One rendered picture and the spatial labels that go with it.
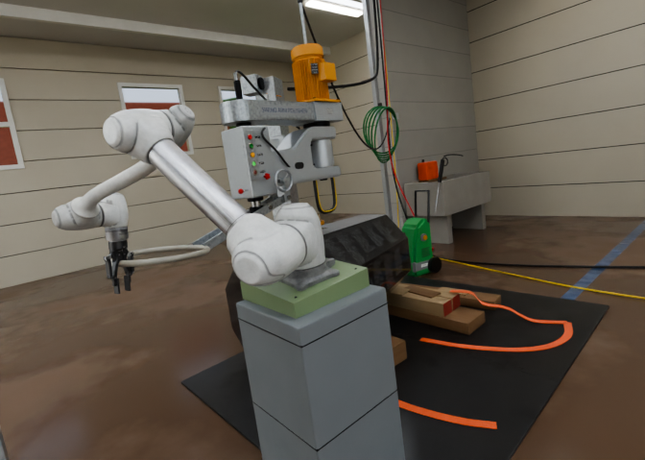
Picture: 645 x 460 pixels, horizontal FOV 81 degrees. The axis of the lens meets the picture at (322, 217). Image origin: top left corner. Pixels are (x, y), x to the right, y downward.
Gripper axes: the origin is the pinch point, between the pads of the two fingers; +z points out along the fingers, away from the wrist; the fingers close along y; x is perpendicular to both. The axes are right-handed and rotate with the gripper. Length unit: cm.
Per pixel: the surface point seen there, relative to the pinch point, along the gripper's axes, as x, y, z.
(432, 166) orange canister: -60, 454, -62
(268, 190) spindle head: -26, 82, -39
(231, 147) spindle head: -10, 72, -66
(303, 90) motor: -29, 130, -108
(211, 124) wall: 431, 549, -198
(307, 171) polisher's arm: -35, 118, -51
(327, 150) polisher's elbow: -41, 140, -66
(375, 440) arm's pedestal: -113, 11, 52
